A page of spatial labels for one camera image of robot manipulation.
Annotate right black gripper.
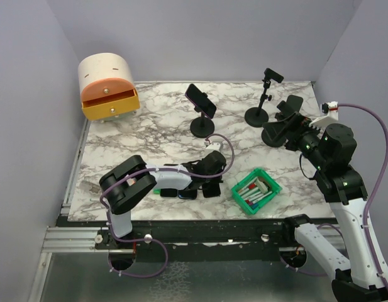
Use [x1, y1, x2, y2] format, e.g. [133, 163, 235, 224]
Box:
[263, 111, 329, 170]

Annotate black phone stand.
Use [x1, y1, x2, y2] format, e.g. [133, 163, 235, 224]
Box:
[261, 101, 294, 148]
[245, 68, 284, 128]
[190, 106, 214, 138]

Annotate black phone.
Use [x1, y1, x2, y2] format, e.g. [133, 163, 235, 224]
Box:
[177, 189, 197, 200]

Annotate grey silver phone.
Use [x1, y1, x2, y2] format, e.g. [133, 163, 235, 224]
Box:
[160, 189, 178, 198]

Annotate wood base phone stand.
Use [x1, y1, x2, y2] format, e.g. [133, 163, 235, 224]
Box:
[286, 95, 304, 116]

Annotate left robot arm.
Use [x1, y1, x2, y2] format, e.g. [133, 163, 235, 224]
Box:
[99, 151, 226, 249]

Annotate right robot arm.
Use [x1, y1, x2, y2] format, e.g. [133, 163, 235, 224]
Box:
[262, 112, 388, 301]

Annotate markers in bin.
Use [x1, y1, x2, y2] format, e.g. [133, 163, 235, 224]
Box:
[238, 177, 272, 207]

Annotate white eraser in bin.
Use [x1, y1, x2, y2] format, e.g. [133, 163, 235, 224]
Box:
[255, 178, 270, 194]

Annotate green plastic bin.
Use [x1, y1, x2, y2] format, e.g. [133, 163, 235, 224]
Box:
[231, 168, 282, 215]

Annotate orange drawer box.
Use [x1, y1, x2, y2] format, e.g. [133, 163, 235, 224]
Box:
[78, 53, 140, 121]

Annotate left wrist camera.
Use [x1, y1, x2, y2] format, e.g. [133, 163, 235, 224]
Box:
[204, 140, 223, 155]

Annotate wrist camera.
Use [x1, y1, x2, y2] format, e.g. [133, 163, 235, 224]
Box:
[309, 101, 338, 129]
[204, 140, 223, 155]

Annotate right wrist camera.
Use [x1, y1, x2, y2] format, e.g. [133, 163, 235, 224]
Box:
[309, 101, 338, 129]

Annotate black table front rail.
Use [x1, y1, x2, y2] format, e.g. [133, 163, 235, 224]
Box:
[44, 219, 304, 262]

